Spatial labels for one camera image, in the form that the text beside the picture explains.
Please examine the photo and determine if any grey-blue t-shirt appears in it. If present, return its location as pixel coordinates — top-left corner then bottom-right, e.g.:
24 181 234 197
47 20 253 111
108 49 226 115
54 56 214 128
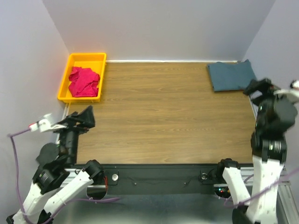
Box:
207 59 256 92

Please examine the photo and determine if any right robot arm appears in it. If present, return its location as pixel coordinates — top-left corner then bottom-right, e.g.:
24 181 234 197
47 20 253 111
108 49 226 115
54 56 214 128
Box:
216 78 299 224

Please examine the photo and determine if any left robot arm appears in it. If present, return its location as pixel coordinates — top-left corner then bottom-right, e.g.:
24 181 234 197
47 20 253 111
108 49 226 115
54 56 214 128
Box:
6 105 105 224

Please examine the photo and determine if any magenta t-shirt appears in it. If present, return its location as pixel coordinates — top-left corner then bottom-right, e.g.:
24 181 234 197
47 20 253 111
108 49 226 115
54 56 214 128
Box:
69 67 100 98

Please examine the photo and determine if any yellow plastic bin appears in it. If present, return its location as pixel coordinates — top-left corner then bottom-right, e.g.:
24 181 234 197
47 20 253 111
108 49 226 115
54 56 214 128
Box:
57 53 107 103

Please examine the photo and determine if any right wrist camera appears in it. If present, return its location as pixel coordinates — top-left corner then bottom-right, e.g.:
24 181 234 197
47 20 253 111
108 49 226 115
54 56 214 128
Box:
274 80 299 102

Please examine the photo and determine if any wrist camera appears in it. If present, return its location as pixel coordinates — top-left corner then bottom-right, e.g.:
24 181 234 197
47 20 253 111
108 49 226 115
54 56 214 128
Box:
274 80 299 102
28 113 67 133

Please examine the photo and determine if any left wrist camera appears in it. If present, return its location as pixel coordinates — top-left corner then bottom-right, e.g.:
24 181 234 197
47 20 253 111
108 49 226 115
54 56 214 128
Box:
28 113 67 133

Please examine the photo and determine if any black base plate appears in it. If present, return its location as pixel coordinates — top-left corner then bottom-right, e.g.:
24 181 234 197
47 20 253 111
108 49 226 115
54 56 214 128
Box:
103 164 228 195

